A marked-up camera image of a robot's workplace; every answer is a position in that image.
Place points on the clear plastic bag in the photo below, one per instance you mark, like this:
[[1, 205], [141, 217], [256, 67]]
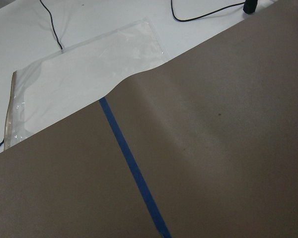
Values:
[[56, 86]]

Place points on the black camera stand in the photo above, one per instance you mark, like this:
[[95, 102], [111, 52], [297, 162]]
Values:
[[250, 6]]

